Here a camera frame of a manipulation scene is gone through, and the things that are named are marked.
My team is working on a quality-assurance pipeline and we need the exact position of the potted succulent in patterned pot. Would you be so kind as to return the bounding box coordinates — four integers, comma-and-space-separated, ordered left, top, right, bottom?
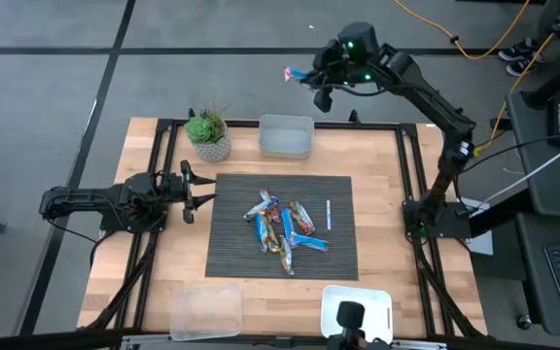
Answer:
183, 106, 232, 164

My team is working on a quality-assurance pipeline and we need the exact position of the dark grey desk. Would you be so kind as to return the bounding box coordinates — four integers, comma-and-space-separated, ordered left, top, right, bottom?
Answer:
506, 89, 560, 341

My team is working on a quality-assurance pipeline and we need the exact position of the white cable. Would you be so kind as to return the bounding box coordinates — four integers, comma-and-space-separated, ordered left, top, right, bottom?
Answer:
473, 144, 560, 208

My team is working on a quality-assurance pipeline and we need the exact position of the yellow extension cable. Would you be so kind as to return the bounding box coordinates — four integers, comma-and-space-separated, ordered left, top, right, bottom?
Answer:
394, 0, 532, 60
473, 0, 560, 157

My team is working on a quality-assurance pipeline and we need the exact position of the orange and blue granola bar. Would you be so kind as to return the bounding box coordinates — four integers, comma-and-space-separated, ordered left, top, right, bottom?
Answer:
254, 213, 269, 255

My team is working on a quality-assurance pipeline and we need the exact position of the black aluminium table frame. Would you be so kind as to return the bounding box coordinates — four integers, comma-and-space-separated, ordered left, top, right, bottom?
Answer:
80, 109, 488, 349

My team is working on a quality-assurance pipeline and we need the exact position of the silver blue granola bar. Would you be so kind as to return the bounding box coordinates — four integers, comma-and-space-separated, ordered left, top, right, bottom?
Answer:
243, 195, 280, 224

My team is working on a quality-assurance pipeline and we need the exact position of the clear plastic bin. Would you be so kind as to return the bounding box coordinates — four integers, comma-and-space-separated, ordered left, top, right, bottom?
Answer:
169, 284, 244, 342

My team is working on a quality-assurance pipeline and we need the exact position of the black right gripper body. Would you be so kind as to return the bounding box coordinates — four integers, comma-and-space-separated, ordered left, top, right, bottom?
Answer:
308, 38, 347, 114

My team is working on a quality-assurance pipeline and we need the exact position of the person's shoe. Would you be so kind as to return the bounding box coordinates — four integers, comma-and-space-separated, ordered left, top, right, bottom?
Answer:
498, 37, 539, 62
506, 55, 543, 78

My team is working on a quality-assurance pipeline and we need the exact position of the grey plastic bin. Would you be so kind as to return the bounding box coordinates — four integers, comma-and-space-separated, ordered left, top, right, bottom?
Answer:
257, 114, 316, 160

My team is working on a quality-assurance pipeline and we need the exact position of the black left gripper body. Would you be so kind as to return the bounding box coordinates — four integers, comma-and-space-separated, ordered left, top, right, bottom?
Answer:
160, 159, 196, 225

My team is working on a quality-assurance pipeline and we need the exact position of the dark woven placemat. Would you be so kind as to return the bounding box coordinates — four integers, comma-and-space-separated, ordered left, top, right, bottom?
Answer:
205, 173, 360, 282

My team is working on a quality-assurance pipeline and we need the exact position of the white plastic bin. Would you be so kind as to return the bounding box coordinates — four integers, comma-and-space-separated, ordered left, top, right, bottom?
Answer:
319, 284, 394, 346

